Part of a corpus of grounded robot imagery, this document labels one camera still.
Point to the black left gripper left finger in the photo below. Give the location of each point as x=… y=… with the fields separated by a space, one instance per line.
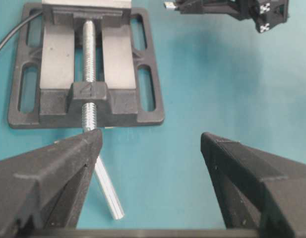
x=46 y=187

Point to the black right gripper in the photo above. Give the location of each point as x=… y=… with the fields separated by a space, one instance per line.
x=266 y=14

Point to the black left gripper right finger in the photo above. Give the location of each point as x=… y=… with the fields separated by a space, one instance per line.
x=256 y=189

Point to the black bench vise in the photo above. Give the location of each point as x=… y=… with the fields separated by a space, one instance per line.
x=95 y=65

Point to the silver vise handle rod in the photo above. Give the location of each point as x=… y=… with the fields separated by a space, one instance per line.
x=108 y=190

